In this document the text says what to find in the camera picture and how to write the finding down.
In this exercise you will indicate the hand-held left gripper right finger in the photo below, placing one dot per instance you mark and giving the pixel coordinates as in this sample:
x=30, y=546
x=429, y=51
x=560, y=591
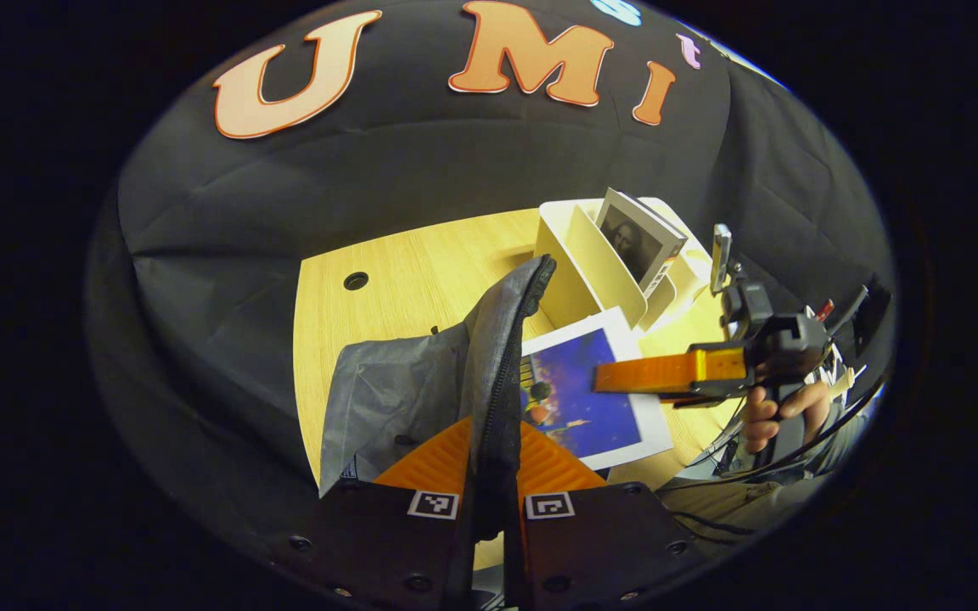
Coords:
x=599, y=552

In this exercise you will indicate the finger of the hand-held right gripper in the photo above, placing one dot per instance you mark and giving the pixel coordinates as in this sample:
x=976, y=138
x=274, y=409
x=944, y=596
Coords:
x=659, y=373
x=701, y=400

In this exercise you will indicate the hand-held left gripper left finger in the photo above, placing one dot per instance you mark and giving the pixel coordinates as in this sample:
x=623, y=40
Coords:
x=387, y=552

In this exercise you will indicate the blue cover book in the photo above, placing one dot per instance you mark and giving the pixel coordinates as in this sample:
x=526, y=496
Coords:
x=599, y=407

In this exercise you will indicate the portrait cover book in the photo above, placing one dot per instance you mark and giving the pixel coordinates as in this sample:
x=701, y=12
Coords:
x=633, y=242

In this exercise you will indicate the white bookshelf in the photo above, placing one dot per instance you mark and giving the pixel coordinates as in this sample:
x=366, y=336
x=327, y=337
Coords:
x=582, y=263

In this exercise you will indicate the grey schoolbag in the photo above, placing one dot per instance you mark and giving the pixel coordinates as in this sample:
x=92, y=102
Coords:
x=396, y=399

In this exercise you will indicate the person's tan trousers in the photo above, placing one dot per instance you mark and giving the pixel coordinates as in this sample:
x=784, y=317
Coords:
x=727, y=509

